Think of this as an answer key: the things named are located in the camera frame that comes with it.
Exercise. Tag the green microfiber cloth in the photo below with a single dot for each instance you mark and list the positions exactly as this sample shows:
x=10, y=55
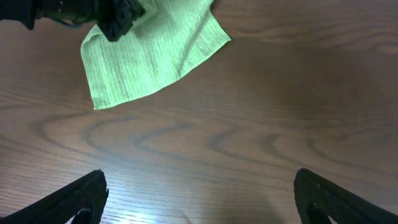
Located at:
x=170, y=40

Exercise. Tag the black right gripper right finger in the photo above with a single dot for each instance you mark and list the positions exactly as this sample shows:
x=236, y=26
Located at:
x=320, y=201

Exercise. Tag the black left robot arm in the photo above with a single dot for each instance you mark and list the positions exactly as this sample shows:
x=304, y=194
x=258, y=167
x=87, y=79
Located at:
x=71, y=13

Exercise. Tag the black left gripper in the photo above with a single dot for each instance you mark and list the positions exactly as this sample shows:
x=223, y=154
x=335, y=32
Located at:
x=115, y=17

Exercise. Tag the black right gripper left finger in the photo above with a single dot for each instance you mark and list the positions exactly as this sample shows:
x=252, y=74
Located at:
x=82, y=201

